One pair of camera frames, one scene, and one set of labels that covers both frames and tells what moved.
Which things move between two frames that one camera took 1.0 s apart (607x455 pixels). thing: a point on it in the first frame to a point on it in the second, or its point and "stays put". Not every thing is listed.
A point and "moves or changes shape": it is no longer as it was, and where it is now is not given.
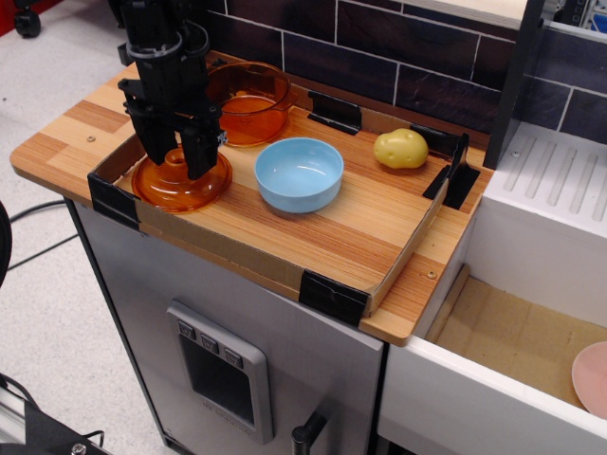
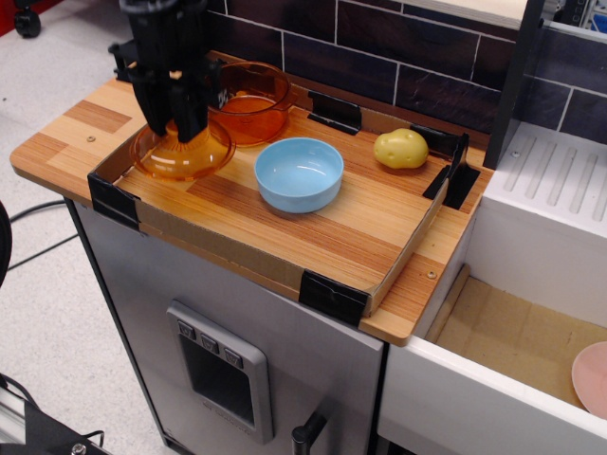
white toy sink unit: x=489 y=371 stays put
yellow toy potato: x=401 y=148 stays put
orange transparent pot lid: x=167 y=187 moves or changes shape
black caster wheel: x=27 y=22 stays put
